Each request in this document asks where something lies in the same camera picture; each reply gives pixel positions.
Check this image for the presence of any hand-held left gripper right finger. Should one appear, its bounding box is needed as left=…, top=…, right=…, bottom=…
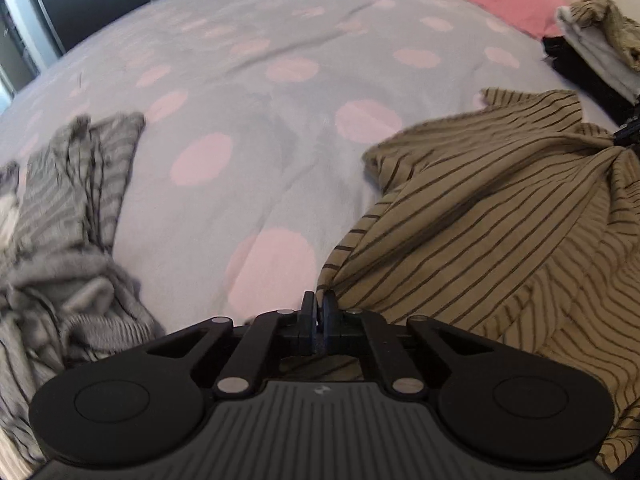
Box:
left=318, top=292, right=482, bottom=401

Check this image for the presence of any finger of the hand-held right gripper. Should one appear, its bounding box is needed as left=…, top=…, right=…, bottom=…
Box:
left=612, top=114, right=640, bottom=149

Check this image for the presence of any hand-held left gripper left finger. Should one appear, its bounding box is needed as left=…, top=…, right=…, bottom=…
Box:
left=145, top=291, right=319, bottom=401

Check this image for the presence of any olive striped shirt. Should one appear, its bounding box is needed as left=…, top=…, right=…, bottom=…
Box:
left=318, top=87, right=640, bottom=476

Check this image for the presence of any folded black garment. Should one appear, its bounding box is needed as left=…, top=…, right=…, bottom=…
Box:
left=542, top=35, right=640, bottom=128

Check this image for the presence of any folded white garment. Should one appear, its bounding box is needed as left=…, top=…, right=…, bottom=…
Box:
left=556, top=5, right=640, bottom=104

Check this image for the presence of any folded olive garment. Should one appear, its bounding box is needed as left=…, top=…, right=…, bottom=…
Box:
left=570, top=0, right=640, bottom=72

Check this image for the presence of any grey pink-dotted duvet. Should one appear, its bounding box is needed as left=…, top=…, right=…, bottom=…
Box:
left=0, top=0, right=626, bottom=333

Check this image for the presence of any dark grey striped garment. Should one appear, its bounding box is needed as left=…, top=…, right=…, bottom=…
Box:
left=0, top=160, right=22, bottom=211

